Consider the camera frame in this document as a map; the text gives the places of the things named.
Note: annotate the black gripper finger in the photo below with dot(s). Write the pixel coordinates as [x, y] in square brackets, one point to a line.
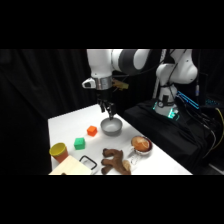
[111, 110]
[102, 107]

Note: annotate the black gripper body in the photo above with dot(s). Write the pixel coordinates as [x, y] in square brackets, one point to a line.
[104, 96]

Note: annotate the brown plush dog toy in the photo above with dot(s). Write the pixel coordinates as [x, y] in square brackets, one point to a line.
[115, 161]

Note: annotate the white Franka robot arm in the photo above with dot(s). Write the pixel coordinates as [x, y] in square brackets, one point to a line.
[100, 66]

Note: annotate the grey bowl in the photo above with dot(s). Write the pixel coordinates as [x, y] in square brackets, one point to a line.
[111, 127]

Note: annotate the dark metal bowl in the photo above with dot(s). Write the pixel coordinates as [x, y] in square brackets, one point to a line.
[147, 150]

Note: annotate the yellow tag on wrist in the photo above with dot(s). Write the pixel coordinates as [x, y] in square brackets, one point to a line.
[120, 84]

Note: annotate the orange cube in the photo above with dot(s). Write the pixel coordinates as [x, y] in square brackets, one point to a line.
[92, 130]

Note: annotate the green cube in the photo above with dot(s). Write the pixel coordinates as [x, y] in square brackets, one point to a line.
[79, 143]

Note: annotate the orange food toy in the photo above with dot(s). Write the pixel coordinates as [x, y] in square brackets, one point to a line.
[140, 143]

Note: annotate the clear glass piece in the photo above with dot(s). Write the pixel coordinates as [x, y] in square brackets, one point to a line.
[133, 158]

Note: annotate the green base light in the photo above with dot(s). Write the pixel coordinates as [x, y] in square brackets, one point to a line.
[166, 112]

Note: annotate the black cloth-covered robot stand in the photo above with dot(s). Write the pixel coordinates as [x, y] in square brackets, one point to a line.
[166, 136]

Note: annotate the yellow and orange cup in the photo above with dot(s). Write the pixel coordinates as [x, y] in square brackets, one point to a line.
[59, 152]

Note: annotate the black curtain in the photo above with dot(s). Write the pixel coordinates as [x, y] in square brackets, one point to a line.
[36, 93]

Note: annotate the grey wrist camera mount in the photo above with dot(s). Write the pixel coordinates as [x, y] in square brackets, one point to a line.
[88, 83]

